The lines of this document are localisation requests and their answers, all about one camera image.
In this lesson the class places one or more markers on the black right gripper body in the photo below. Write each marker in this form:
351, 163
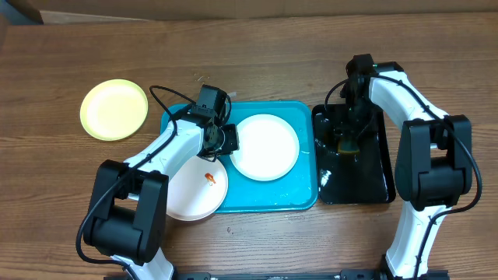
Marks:
349, 134

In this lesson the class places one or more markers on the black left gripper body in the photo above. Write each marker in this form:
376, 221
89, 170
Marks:
228, 142

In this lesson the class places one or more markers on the orange green sponge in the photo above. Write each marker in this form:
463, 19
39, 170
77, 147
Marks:
348, 144

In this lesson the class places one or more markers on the white plate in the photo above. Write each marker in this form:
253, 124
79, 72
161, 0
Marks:
197, 190
268, 147

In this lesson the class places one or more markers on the yellow plate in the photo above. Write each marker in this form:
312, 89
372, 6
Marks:
114, 110

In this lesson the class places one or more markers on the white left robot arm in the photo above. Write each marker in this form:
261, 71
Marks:
128, 206

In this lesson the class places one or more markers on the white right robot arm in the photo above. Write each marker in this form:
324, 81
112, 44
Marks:
434, 165

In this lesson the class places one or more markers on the black water tray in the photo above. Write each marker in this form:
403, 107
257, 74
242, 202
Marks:
362, 178

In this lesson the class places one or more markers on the brown cardboard backboard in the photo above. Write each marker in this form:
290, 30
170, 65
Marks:
239, 9

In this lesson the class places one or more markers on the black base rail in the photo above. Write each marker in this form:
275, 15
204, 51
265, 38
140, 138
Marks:
346, 274

